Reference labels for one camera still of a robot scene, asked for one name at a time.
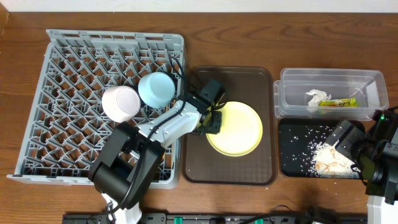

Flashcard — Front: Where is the food scraps rice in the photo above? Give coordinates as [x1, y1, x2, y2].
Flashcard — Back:
[285, 127, 361, 179]

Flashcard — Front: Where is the yellow plate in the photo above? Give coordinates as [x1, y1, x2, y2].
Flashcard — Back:
[206, 101, 263, 157]

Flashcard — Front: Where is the light blue bowl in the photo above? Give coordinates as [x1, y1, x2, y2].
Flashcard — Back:
[138, 72, 175, 108]

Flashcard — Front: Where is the dark brown serving tray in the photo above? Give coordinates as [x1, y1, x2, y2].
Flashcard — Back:
[182, 67, 277, 185]

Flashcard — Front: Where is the white tissue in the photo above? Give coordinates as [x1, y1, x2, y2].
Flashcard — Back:
[305, 89, 331, 113]

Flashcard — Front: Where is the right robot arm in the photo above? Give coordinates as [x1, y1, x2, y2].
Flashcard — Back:
[325, 106, 397, 224]

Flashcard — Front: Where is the clear plastic bin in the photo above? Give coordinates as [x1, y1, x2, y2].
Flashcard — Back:
[274, 68, 389, 121]

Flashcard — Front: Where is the pink bowl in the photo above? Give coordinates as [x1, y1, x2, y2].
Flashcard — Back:
[101, 86, 141, 123]

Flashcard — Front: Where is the black tray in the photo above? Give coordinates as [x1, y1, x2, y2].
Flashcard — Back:
[278, 118, 372, 180]

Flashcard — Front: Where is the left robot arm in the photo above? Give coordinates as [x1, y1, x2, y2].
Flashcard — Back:
[87, 80, 226, 223]

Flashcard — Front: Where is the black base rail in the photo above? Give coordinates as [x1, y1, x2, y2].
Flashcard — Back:
[62, 212, 368, 224]

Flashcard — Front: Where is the grey dishwasher rack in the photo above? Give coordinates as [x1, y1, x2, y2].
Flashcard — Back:
[10, 29, 185, 185]

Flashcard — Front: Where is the yellow green snack wrapper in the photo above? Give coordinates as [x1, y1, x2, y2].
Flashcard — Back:
[318, 97, 359, 108]

